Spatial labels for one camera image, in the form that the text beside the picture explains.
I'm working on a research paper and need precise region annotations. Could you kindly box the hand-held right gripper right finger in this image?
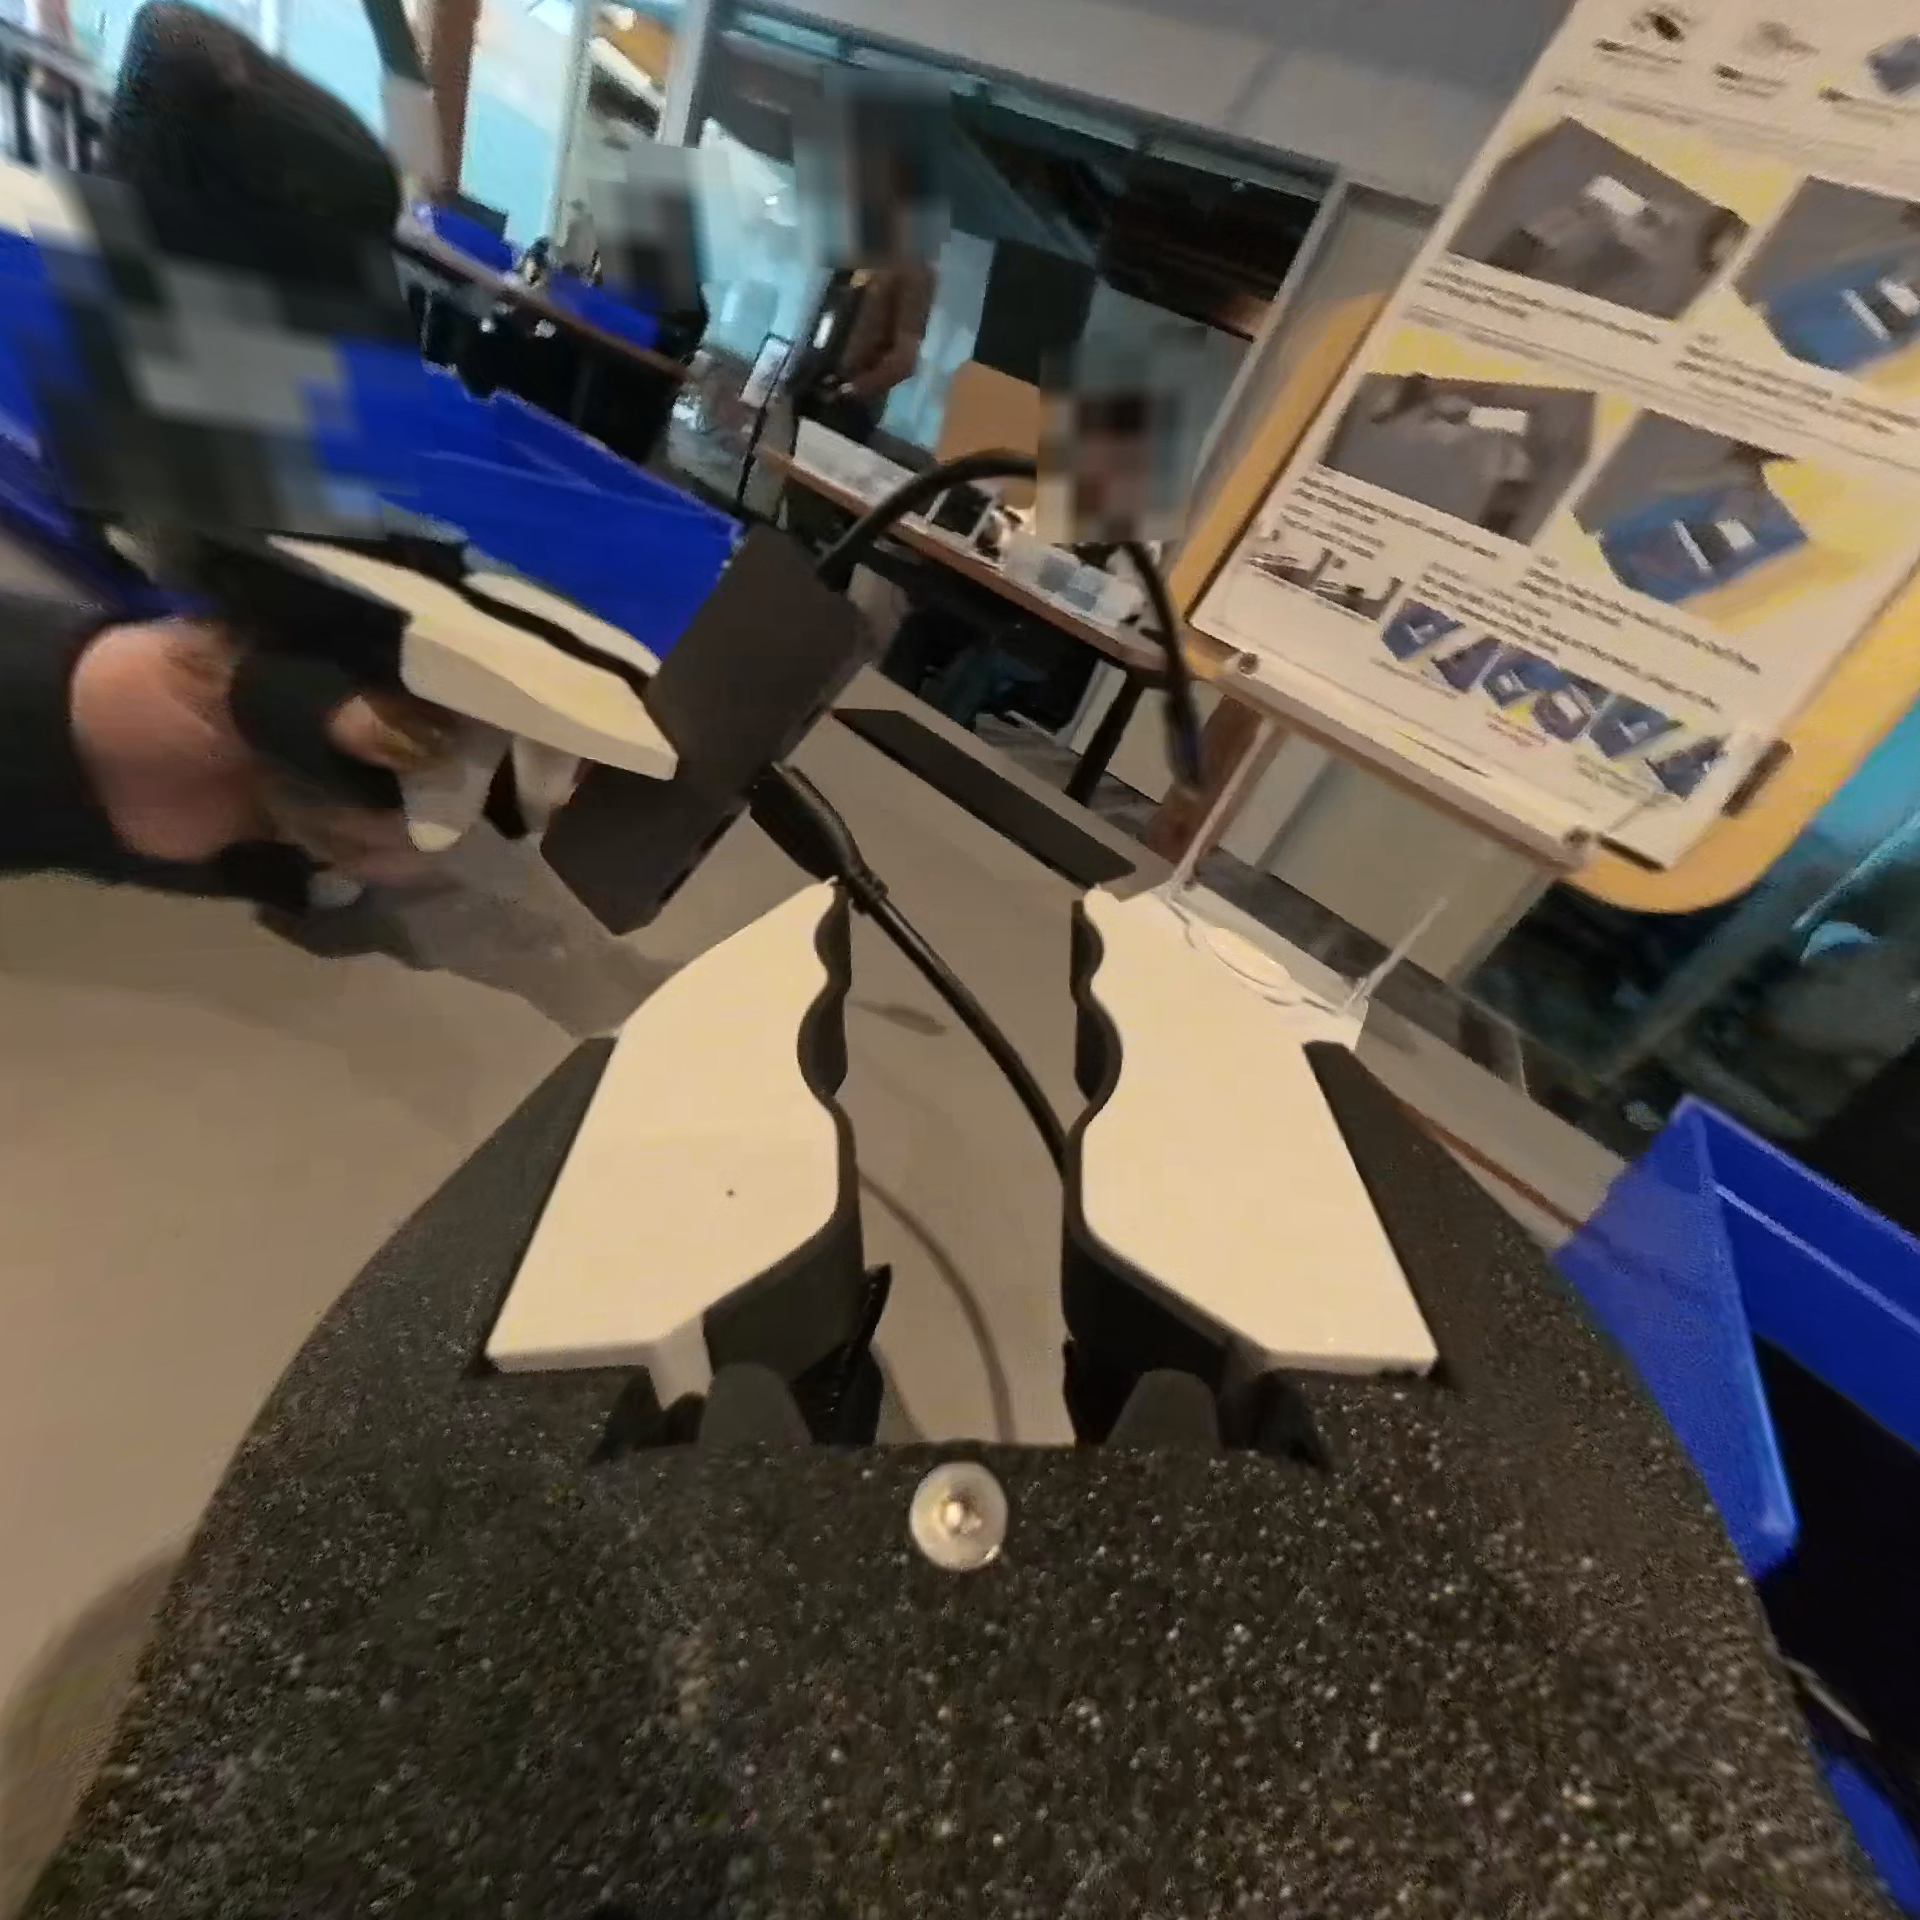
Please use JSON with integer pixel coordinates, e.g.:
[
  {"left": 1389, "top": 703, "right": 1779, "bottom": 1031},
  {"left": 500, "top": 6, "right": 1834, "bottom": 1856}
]
[{"left": 1058, "top": 886, "right": 1442, "bottom": 1432}]

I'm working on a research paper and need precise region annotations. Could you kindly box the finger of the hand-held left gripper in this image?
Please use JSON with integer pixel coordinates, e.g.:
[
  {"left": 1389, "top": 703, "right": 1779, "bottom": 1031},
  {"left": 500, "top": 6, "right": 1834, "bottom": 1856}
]
[
  {"left": 403, "top": 600, "right": 681, "bottom": 783},
  {"left": 274, "top": 535, "right": 665, "bottom": 681}
]

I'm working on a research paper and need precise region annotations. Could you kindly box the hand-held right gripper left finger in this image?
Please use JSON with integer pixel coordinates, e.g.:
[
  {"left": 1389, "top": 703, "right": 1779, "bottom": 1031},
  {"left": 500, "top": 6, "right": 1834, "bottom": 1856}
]
[{"left": 485, "top": 880, "right": 890, "bottom": 1419}]

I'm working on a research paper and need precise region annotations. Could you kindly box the dark grey usb hub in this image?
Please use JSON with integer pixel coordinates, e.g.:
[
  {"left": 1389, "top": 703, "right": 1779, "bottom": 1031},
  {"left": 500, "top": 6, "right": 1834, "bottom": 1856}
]
[{"left": 537, "top": 526, "right": 876, "bottom": 938}]

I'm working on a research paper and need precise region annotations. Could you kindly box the black usb cable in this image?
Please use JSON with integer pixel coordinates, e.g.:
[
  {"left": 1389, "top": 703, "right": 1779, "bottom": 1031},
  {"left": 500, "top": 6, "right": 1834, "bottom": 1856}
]
[{"left": 748, "top": 762, "right": 1076, "bottom": 1191}]

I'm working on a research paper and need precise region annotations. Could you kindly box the short black hub cable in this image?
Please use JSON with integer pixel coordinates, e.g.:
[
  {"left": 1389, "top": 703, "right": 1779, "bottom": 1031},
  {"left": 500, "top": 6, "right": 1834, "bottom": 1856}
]
[{"left": 813, "top": 449, "right": 1205, "bottom": 788}]

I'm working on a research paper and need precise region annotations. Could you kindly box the blue plastic bin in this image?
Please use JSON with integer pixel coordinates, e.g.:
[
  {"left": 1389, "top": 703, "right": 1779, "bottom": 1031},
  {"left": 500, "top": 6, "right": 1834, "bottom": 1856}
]
[
  {"left": 0, "top": 224, "right": 748, "bottom": 671},
  {"left": 428, "top": 210, "right": 665, "bottom": 356},
  {"left": 1553, "top": 1096, "right": 1920, "bottom": 1920}
]

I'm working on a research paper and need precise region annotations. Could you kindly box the person's left hand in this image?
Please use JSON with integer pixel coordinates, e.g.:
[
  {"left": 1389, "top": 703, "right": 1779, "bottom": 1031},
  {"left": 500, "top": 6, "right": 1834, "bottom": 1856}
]
[{"left": 67, "top": 616, "right": 506, "bottom": 889}]

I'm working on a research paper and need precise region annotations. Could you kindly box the white board stand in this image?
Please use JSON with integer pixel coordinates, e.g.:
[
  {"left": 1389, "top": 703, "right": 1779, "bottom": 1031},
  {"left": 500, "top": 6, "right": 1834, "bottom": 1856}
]
[{"left": 1154, "top": 705, "right": 1502, "bottom": 1058}]

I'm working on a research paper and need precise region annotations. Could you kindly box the wooden board with instruction sheet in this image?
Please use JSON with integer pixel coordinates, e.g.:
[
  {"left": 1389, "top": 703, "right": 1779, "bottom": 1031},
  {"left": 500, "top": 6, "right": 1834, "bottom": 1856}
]
[{"left": 1169, "top": 0, "right": 1920, "bottom": 918}]

